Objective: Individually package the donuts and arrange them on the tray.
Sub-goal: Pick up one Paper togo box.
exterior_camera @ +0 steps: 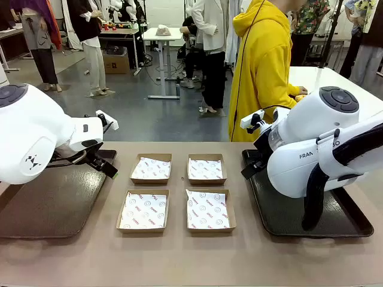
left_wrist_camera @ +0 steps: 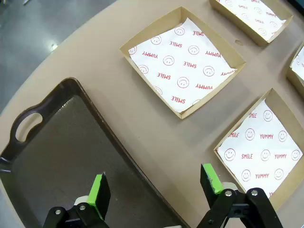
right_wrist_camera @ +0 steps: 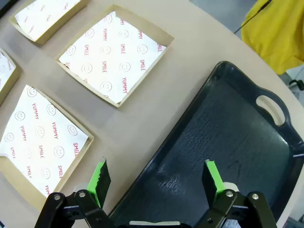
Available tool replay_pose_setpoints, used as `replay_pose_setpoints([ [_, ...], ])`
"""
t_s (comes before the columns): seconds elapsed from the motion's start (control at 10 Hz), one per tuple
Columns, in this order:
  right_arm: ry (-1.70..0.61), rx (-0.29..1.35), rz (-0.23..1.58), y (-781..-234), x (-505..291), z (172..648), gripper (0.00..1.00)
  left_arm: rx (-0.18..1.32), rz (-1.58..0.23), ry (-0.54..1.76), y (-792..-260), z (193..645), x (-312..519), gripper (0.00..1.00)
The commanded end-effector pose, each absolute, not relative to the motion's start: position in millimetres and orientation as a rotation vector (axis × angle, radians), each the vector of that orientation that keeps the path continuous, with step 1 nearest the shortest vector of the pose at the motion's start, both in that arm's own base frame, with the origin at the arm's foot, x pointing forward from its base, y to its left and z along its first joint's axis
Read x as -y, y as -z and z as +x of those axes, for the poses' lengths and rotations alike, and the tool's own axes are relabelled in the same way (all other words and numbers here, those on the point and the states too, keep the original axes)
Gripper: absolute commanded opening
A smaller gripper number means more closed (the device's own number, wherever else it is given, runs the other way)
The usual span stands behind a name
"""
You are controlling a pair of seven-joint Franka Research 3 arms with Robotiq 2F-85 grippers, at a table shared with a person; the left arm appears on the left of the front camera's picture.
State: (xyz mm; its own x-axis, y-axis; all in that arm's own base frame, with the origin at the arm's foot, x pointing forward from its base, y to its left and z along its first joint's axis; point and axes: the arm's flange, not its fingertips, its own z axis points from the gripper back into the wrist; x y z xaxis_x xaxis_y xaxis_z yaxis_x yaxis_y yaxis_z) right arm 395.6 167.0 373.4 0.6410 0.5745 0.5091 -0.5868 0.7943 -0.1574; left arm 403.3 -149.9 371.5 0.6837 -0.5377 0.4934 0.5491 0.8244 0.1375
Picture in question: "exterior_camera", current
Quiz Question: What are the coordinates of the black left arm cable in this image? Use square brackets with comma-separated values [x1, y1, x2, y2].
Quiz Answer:
[48, 150, 88, 167]

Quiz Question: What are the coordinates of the dark desk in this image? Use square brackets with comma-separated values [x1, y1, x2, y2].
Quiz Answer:
[0, 26, 31, 73]

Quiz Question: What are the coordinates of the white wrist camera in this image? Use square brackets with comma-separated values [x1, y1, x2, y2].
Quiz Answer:
[240, 109, 266, 130]
[95, 109, 120, 132]

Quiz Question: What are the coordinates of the black serving tray with handles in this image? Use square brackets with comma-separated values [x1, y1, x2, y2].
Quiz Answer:
[241, 148, 375, 239]

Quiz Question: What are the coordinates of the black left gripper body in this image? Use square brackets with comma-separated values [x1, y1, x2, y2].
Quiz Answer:
[80, 143, 110, 172]

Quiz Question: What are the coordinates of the mannequin with black vest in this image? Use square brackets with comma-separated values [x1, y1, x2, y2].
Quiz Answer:
[61, 0, 111, 97]

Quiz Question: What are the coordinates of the person in yellow hoodie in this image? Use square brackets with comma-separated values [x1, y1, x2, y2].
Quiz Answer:
[228, 0, 302, 142]

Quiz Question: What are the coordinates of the mannequin with purple top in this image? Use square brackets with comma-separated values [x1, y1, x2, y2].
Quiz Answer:
[10, 0, 63, 93]

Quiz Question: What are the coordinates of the white standing desk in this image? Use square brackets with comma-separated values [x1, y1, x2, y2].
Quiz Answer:
[142, 27, 184, 100]

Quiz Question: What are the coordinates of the right forearm yellow sleeve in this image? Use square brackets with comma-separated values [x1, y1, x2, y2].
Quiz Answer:
[259, 76, 300, 108]

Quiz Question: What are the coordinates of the kraft paper box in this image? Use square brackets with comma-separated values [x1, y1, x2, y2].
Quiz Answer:
[115, 188, 171, 237]
[187, 152, 227, 186]
[184, 187, 238, 237]
[129, 152, 173, 185]

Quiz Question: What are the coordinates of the brown cardboard box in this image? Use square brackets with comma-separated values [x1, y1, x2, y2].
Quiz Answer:
[102, 48, 131, 75]

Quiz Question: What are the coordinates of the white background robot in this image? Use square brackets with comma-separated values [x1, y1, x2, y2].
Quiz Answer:
[108, 0, 142, 23]

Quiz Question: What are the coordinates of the thin black cable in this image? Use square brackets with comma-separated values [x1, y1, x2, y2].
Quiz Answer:
[235, 0, 266, 142]

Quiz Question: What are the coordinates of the person in white jacket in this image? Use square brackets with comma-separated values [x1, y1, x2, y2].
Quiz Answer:
[185, 0, 229, 114]

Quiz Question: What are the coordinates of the person's right hand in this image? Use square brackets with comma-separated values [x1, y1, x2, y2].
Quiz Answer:
[289, 86, 309, 97]

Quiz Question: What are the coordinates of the grey table with toys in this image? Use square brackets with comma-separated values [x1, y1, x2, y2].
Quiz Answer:
[98, 26, 142, 76]

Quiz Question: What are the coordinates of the dark brown serving tray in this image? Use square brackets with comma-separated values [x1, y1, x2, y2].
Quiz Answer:
[0, 148, 118, 240]

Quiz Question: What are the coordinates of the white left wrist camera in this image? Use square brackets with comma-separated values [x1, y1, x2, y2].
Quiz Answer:
[95, 109, 120, 132]

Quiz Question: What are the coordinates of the black stand pole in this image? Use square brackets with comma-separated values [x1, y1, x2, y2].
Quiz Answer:
[317, 0, 345, 69]

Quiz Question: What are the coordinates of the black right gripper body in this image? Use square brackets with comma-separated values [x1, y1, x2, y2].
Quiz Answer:
[253, 136, 270, 169]

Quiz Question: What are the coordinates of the person in dark floral shirt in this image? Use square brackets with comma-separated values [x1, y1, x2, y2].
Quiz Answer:
[291, 0, 330, 68]

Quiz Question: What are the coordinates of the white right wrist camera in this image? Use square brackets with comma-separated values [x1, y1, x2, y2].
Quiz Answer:
[240, 109, 266, 130]

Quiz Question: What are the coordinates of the white printed liner paper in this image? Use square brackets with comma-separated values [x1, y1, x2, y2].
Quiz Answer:
[119, 192, 168, 231]
[189, 158, 224, 181]
[131, 155, 172, 180]
[185, 188, 231, 231]

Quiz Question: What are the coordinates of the white workbench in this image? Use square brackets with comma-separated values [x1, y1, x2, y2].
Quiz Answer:
[311, 31, 354, 65]

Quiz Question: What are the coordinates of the seated person in black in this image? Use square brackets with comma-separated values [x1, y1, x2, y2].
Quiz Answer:
[178, 16, 206, 89]

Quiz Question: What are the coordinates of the large white table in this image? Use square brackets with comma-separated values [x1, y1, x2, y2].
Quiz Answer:
[288, 66, 383, 121]

